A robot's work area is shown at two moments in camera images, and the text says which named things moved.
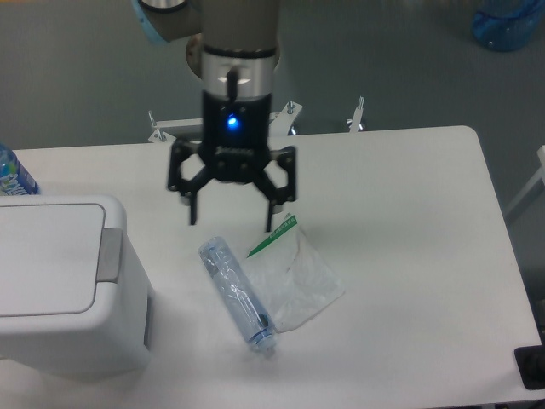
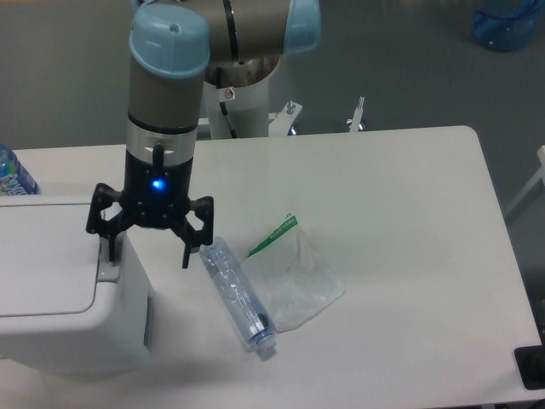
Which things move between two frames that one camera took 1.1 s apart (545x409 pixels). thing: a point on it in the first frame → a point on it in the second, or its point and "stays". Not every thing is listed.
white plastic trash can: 75,299 stays
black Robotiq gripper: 236,149 → 155,195
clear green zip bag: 295,284 stays
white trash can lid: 53,257 stays
